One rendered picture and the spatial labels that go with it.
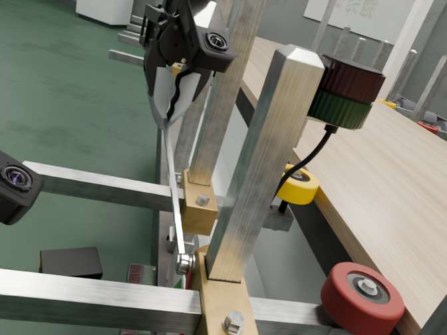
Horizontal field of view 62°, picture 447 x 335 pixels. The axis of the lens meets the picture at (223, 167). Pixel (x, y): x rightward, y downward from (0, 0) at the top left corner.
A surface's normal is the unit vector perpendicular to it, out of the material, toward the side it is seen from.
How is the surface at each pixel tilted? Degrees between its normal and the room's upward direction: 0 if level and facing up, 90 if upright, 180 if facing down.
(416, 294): 0
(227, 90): 90
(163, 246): 0
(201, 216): 90
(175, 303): 0
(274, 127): 90
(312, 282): 90
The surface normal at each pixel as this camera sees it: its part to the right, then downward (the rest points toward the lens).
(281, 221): 0.14, 0.46
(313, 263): -0.95, -0.19
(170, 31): 0.45, 0.50
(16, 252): 0.28, -0.87
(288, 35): -0.27, 0.34
